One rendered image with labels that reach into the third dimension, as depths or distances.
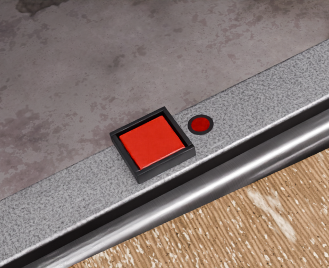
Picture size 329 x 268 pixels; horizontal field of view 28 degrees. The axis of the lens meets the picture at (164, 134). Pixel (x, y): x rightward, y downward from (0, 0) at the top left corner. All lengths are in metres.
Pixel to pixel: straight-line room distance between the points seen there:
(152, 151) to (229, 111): 0.11
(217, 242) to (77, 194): 0.18
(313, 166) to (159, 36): 1.59
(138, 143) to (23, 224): 0.16
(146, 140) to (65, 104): 1.37
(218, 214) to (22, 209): 0.23
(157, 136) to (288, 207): 0.18
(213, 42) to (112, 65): 0.34
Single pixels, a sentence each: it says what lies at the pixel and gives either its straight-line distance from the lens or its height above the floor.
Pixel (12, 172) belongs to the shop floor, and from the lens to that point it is 2.03.
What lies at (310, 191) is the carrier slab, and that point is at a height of 0.94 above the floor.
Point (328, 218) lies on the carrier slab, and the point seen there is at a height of 0.94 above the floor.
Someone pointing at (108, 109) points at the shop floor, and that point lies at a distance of 2.09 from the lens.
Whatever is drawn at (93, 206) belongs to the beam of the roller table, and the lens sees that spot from 0.76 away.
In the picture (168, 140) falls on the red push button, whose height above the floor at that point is 0.93.
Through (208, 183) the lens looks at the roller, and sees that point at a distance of 0.75.
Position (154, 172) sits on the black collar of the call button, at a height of 0.92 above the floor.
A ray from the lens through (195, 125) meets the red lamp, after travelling 0.81.
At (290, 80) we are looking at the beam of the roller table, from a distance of 0.85.
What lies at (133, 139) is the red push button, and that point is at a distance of 0.79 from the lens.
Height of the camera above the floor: 1.54
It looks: 51 degrees down
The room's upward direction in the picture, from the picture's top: 12 degrees counter-clockwise
